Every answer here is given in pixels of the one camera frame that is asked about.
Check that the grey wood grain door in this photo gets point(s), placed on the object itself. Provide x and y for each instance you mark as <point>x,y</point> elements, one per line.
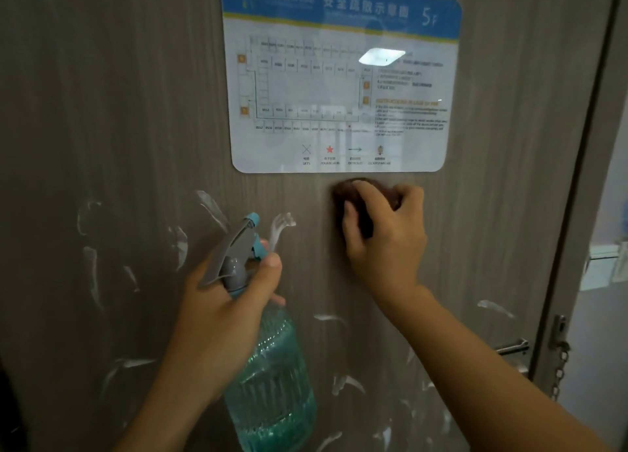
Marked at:
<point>108,123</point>

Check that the white wall fixture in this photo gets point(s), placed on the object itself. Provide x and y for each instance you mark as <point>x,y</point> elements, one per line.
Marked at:
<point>601,267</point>

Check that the person's left thumb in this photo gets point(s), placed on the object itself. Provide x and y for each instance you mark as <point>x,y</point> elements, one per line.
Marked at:
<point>265,277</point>

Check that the person's left hand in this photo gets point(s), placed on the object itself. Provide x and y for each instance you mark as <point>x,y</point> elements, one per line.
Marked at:
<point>216,324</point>

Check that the green spray bottle grey trigger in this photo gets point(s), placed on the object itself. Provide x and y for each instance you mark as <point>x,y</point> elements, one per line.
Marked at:
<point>270,393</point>

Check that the brown cleaning cloth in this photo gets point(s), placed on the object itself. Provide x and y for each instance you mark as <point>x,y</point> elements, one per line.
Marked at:
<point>342,195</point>

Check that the person's left forearm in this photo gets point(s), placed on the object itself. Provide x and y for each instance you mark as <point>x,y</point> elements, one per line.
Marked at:
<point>167,412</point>

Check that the white blue evacuation plan sign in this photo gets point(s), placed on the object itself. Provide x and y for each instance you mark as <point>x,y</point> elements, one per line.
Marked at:
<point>338,98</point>

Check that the person's right thumb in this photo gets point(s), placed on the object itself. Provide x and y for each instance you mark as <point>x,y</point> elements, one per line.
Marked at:
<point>352,226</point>

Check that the person's right hand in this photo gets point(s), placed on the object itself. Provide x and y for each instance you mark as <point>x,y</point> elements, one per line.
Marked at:
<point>392,250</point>

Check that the grey door frame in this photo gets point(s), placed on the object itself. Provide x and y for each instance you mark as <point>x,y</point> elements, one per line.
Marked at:
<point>588,196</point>

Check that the person's right forearm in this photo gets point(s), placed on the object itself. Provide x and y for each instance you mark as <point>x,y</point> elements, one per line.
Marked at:
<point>481,378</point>

